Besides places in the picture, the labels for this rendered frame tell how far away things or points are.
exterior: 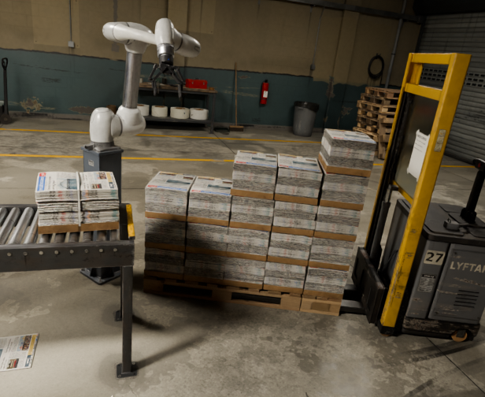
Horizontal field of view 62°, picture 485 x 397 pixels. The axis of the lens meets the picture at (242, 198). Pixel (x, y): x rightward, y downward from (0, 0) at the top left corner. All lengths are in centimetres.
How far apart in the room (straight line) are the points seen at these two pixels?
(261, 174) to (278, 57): 738
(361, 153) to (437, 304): 115
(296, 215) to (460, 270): 111
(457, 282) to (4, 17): 857
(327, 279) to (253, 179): 90
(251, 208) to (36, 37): 722
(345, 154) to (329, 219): 45
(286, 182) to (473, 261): 130
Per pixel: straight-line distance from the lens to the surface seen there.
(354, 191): 273
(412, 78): 326
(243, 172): 264
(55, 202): 213
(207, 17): 940
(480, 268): 306
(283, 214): 274
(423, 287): 298
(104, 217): 217
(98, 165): 293
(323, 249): 286
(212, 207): 274
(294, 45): 1002
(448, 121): 258
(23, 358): 272
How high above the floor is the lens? 174
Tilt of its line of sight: 20 degrees down
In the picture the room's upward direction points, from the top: 6 degrees clockwise
